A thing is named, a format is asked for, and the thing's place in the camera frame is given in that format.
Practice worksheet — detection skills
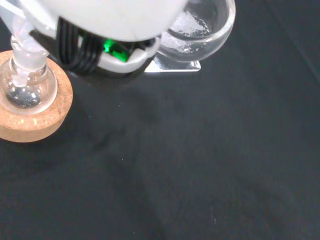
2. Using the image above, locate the black bench cloth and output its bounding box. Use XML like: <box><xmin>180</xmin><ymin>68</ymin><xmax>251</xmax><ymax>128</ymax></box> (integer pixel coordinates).
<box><xmin>0</xmin><ymin>0</ymin><xmax>320</xmax><ymax>240</ymax></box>

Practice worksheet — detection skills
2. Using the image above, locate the translucent plastic funnel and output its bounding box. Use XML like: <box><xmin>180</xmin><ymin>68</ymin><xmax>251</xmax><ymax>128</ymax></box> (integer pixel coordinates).
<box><xmin>0</xmin><ymin>0</ymin><xmax>55</xmax><ymax>87</ymax></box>

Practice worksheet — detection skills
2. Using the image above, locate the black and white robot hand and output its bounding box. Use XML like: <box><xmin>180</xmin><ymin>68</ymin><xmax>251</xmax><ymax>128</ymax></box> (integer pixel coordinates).
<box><xmin>29</xmin><ymin>0</ymin><xmax>188</xmax><ymax>85</ymax></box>

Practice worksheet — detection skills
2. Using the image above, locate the clear glass round-bottom flask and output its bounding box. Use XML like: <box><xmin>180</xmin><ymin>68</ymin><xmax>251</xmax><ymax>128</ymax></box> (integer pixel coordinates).
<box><xmin>0</xmin><ymin>34</ymin><xmax>59</xmax><ymax>113</ymax></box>

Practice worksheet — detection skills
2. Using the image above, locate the brown cork ring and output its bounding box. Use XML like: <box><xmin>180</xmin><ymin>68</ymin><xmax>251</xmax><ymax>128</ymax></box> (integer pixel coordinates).
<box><xmin>0</xmin><ymin>49</ymin><xmax>74</xmax><ymax>144</ymax></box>

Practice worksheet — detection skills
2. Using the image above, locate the clear acrylic funnel stand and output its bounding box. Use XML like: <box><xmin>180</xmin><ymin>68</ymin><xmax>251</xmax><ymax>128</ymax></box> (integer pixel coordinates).
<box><xmin>144</xmin><ymin>56</ymin><xmax>202</xmax><ymax>74</ymax></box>

